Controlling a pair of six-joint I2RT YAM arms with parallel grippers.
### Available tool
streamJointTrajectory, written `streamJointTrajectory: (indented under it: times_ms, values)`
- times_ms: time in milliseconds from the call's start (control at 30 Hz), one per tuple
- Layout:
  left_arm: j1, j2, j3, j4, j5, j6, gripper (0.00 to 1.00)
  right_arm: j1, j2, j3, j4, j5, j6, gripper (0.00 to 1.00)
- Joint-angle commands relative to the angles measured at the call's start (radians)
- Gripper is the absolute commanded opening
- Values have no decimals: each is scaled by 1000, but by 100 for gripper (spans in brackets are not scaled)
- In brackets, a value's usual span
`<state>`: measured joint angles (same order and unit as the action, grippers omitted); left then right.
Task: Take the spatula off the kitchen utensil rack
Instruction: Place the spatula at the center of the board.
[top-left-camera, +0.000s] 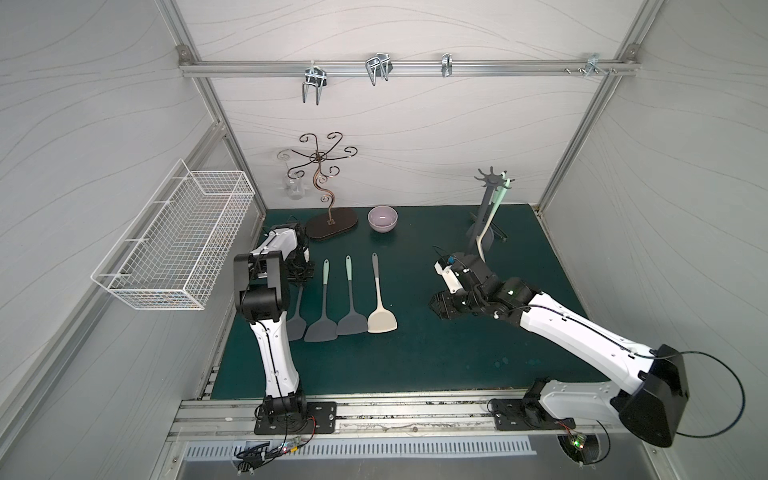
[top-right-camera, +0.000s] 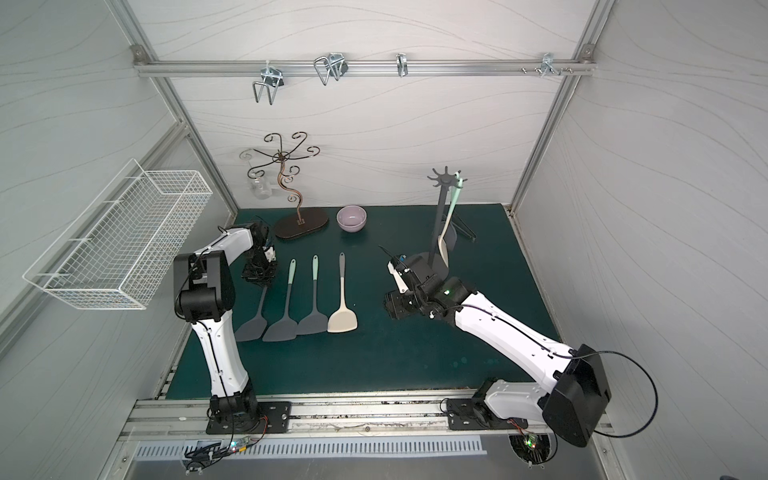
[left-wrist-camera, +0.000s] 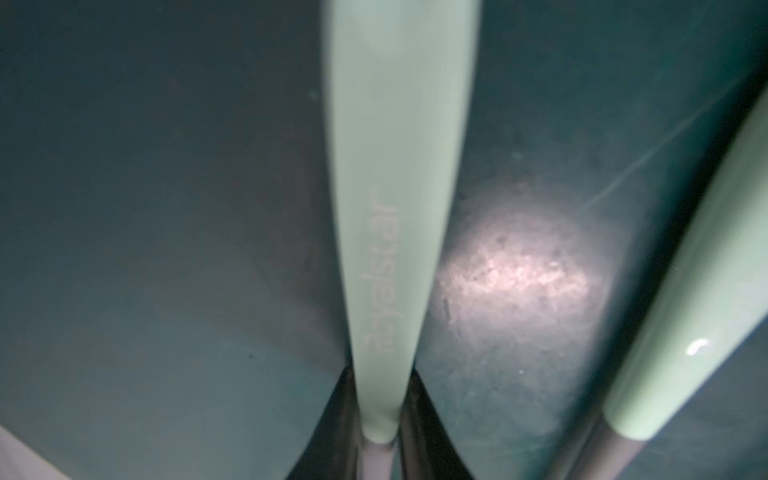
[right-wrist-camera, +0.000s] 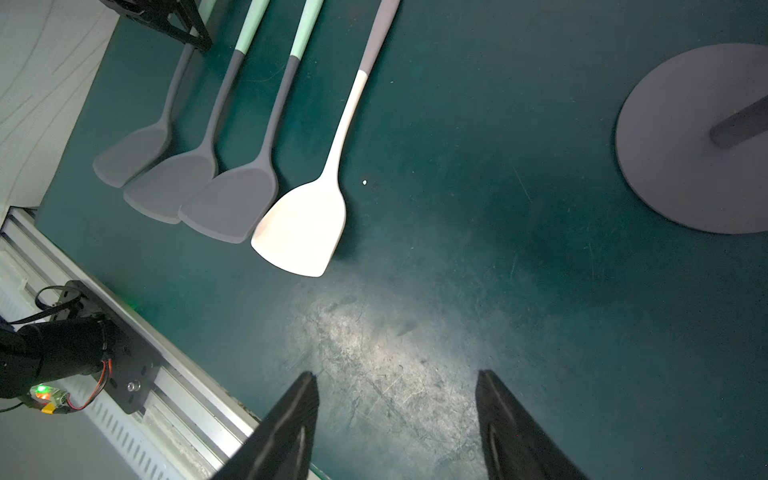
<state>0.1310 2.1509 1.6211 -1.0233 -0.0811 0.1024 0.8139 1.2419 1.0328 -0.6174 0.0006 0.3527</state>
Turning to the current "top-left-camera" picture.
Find cream spatula grey handle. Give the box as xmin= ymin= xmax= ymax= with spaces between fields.
xmin=367 ymin=253 xmax=398 ymax=334

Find white wire basket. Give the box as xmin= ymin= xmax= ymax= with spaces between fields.
xmin=91 ymin=159 xmax=255 ymax=311

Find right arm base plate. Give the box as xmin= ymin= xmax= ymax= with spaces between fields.
xmin=486 ymin=398 xmax=576 ymax=432

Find black tongs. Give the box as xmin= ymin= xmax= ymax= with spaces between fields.
xmin=491 ymin=222 xmax=508 ymax=242

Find white vent strip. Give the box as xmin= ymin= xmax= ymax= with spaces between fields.
xmin=183 ymin=435 xmax=537 ymax=463

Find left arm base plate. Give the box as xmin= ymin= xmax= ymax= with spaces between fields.
xmin=253 ymin=402 xmax=337 ymax=436

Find brown wire mug tree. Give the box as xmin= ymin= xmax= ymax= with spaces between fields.
xmin=281 ymin=132 xmax=358 ymax=241

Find metal double hook middle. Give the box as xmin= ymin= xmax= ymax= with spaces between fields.
xmin=364 ymin=53 xmax=393 ymax=86

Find pink bowl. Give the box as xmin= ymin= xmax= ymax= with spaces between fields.
xmin=367 ymin=205 xmax=399 ymax=233

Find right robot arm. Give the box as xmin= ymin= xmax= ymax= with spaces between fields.
xmin=430 ymin=256 xmax=690 ymax=448

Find cream spatula green handle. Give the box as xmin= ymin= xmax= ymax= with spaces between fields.
xmin=473 ymin=171 xmax=515 ymax=260

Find grey utensil rack stand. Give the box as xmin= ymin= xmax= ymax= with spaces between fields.
xmin=466 ymin=167 xmax=514 ymax=260

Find metal double hook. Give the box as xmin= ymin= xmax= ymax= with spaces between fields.
xmin=364 ymin=53 xmax=393 ymax=86
xmin=302 ymin=66 xmax=328 ymax=105

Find aluminium top rail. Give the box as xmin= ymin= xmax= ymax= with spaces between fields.
xmin=179 ymin=58 xmax=641 ymax=79

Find aluminium rail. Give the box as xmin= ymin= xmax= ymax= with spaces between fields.
xmin=179 ymin=58 xmax=641 ymax=79
xmin=167 ymin=389 xmax=661 ymax=442

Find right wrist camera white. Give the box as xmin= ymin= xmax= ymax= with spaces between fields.
xmin=434 ymin=260 xmax=465 ymax=295

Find metal double hook left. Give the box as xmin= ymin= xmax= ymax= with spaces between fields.
xmin=302 ymin=66 xmax=328 ymax=105

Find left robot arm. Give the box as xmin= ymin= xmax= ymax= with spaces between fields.
xmin=233 ymin=222 xmax=309 ymax=417

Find grey spatula green handle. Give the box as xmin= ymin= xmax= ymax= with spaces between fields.
xmin=286 ymin=284 xmax=307 ymax=342
xmin=337 ymin=255 xmax=368 ymax=336
xmin=304 ymin=259 xmax=338 ymax=343

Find aluminium front rail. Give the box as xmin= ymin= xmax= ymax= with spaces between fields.
xmin=167 ymin=389 xmax=661 ymax=442

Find small metal hook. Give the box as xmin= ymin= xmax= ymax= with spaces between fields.
xmin=441 ymin=53 xmax=453 ymax=78

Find metal bracket hook right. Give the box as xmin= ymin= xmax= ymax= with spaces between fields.
xmin=563 ymin=53 xmax=618 ymax=78

